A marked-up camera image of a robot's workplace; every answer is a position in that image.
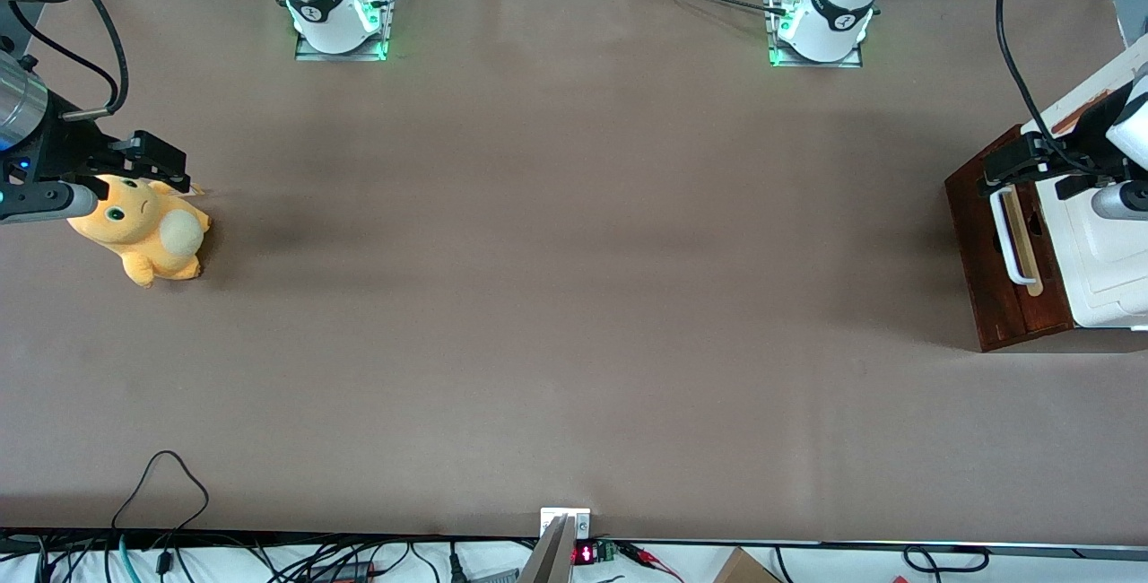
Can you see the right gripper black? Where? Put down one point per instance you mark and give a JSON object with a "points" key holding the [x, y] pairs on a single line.
{"points": [[65, 148]]}

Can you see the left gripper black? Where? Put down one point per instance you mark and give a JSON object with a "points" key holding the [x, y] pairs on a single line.
{"points": [[1088, 129]]}

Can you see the dark wooden drawer cabinet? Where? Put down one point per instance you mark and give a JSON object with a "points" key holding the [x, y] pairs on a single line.
{"points": [[1012, 139]]}

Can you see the orange strip on white box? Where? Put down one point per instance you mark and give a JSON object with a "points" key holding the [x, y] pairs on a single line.
{"points": [[1067, 124]]}

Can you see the orange plush toy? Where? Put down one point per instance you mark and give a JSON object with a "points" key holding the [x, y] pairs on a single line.
{"points": [[143, 233]]}

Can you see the black power adapter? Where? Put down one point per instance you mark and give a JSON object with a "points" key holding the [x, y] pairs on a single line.
{"points": [[345, 574]]}

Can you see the brown cardboard box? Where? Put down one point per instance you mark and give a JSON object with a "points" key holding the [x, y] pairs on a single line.
{"points": [[744, 569]]}

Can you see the grey power strip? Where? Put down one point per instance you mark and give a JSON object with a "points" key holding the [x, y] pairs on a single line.
{"points": [[493, 577]]}

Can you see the red digit display module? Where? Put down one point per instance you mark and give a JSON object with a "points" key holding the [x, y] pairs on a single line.
{"points": [[585, 553]]}

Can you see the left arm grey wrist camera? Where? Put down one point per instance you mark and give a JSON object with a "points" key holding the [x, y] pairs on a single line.
{"points": [[1121, 202]]}

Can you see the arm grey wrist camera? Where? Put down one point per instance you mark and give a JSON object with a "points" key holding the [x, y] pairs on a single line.
{"points": [[45, 202], [1121, 202]]}

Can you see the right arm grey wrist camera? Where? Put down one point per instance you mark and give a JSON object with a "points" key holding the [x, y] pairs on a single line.
{"points": [[45, 202]]}

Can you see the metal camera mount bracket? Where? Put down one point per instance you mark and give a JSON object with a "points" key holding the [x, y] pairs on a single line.
{"points": [[560, 556]]}

